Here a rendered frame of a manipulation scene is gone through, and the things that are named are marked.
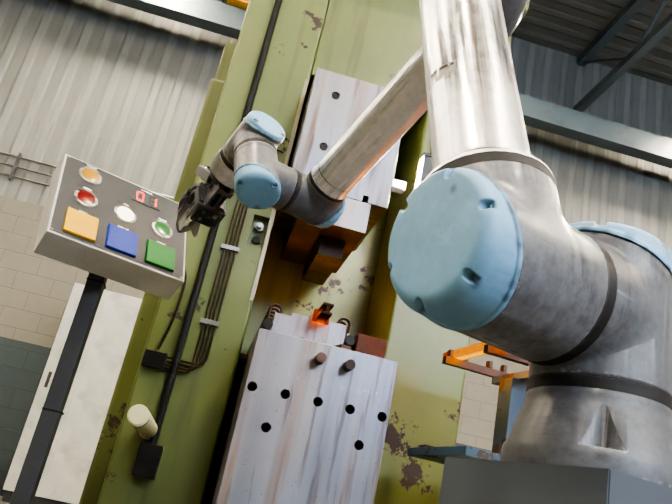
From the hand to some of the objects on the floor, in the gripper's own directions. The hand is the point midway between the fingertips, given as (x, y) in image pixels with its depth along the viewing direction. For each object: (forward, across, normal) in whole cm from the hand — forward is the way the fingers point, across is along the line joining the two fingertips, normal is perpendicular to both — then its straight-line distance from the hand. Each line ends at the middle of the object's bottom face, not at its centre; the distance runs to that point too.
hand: (182, 226), depth 164 cm
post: (+72, -9, -81) cm, 109 cm away
